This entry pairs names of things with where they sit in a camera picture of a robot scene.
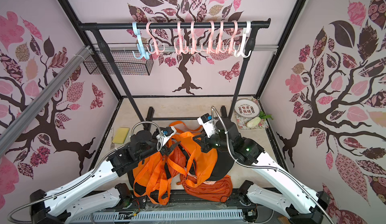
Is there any dark orange waist bag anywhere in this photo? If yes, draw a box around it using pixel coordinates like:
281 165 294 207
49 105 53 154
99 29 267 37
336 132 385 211
177 174 233 203

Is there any white toy radish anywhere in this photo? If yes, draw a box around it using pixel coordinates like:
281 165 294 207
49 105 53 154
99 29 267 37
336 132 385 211
246 116 261 128

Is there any black clothes rack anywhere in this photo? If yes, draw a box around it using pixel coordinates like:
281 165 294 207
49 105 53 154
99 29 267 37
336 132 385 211
78 18 271 130

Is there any left metal flex conduit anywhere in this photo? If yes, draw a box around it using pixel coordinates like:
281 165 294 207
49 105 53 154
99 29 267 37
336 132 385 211
8 126 161 224

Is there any yellow sponge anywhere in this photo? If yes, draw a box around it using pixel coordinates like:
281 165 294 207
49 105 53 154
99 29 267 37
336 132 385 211
112 127 130 144

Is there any light blue plastic hook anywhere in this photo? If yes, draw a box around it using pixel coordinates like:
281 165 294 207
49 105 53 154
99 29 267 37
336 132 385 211
132 22 150 60

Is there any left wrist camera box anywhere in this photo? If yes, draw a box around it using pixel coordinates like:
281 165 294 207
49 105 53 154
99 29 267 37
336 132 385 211
156 126 177 150

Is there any pink plastic hook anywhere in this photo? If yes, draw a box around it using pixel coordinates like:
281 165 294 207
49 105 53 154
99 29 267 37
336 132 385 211
228 21 238 54
174 21 189 55
146 22 165 56
190 21 201 55
206 21 216 54
215 21 228 54

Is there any white perforated cable tray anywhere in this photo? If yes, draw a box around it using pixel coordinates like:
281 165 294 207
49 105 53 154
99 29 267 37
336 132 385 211
69 209 245 224

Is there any grey aluminium rail left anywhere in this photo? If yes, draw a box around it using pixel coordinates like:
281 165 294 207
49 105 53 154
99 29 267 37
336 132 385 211
1 46 91 156

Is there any bright orange sling bag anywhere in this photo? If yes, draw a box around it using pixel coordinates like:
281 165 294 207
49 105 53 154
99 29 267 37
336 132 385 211
167 121 218 189

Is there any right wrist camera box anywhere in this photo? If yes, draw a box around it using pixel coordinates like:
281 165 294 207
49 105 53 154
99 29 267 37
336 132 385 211
197 113 216 138

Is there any metal flex conduit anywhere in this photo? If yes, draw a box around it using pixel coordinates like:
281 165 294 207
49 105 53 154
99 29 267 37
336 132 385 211
210 105 335 224
8 126 161 224

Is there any black wire basket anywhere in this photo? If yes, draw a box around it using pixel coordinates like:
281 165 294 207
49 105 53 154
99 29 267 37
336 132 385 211
83 47 154 76

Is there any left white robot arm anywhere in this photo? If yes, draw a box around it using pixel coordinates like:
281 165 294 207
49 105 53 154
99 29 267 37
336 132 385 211
30 127 177 224

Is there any round plate with characters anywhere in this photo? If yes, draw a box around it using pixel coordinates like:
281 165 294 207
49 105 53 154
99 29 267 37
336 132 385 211
234 98 260 118

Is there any floral cloth mat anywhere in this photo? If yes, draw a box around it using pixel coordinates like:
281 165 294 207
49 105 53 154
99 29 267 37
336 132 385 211
234 98 269 130

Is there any right metal flex conduit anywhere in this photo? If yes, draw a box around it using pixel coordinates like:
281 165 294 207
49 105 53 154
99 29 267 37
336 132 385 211
210 105 335 224

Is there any orange backpack with straps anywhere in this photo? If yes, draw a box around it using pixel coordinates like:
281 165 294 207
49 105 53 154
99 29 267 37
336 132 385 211
132 145 190 206

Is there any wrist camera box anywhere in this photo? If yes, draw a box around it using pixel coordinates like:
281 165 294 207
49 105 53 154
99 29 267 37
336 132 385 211
156 126 177 150
197 113 216 138

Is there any white plastic hook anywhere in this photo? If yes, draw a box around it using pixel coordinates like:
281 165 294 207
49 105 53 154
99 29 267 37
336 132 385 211
234 21 251 58

